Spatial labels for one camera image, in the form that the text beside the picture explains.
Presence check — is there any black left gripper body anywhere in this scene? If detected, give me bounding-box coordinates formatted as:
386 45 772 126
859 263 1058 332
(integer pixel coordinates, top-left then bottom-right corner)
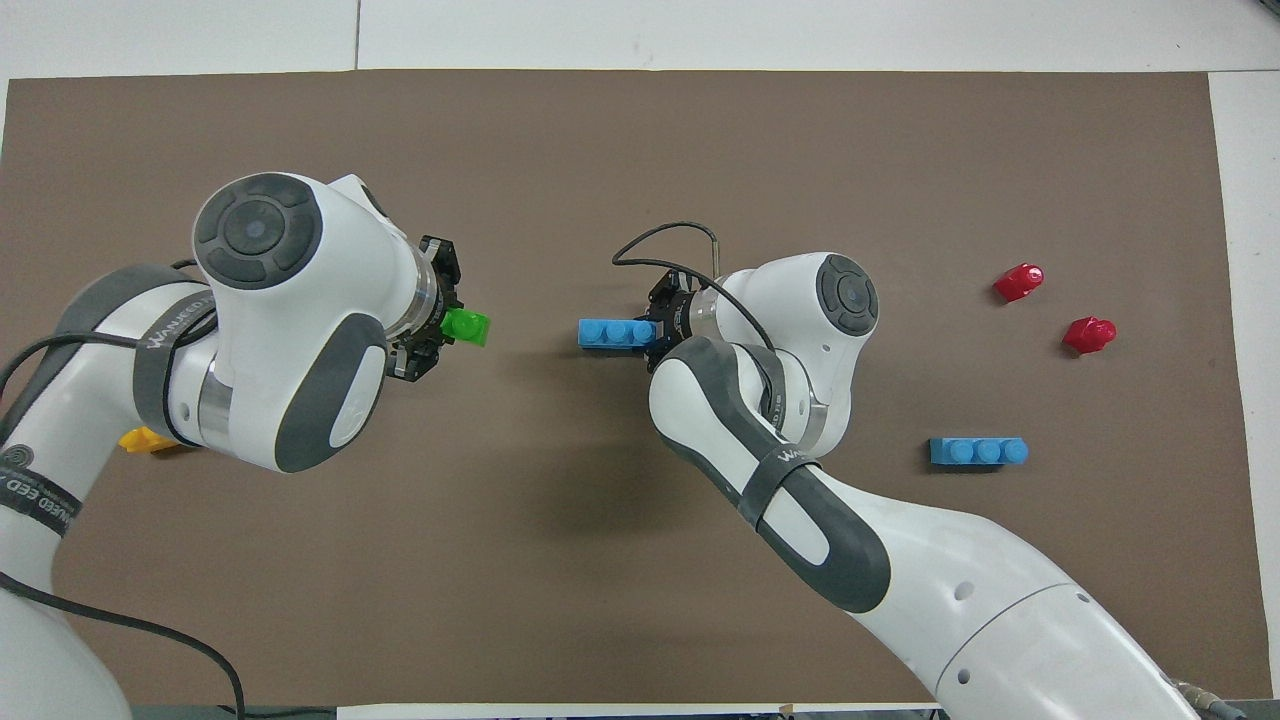
425 285 463 346

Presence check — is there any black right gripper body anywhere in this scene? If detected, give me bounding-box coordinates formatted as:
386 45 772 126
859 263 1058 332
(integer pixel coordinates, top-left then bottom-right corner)
655 285 701 346

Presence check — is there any green two-stud toy brick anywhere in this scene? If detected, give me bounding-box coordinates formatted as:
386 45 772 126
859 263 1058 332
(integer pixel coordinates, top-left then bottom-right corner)
441 308 492 349

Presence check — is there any blue three-stud toy brick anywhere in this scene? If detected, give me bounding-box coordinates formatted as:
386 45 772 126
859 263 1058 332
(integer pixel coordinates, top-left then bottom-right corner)
929 437 1029 468
578 318 658 350

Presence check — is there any brown table mat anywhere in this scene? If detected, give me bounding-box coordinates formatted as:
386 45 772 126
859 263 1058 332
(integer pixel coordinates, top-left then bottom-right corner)
0 68 1273 707

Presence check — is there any red single-stud toy brick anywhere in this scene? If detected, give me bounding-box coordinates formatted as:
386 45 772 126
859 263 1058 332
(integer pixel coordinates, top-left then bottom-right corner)
993 263 1045 303
1062 317 1118 354

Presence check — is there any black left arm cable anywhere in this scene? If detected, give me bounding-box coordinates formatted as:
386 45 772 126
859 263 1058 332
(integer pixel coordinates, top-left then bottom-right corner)
0 258 248 720

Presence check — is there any black cable under table edge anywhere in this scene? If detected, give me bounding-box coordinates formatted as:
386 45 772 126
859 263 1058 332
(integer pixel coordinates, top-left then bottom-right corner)
218 704 336 720

